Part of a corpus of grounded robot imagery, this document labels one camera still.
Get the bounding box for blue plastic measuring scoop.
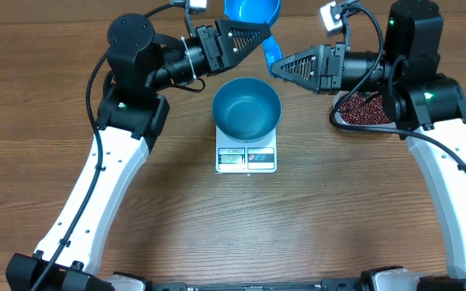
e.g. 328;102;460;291
224;0;282;76

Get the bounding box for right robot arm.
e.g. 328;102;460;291
271;0;466;290

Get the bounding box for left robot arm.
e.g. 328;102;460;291
6;13;271;290

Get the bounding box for blue metal bowl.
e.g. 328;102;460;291
212;78;282;142

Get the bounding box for white digital kitchen scale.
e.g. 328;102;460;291
215;128;277;174

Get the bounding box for clear plastic food container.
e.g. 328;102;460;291
332;91;404;137

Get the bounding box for red beans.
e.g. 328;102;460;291
339;93;392;125

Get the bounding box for right black cable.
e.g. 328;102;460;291
328;2;466;243

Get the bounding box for black cable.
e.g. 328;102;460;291
28;0;208;291
328;2;466;243

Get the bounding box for left black cable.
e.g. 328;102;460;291
28;0;208;291

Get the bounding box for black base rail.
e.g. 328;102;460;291
147;278;368;291

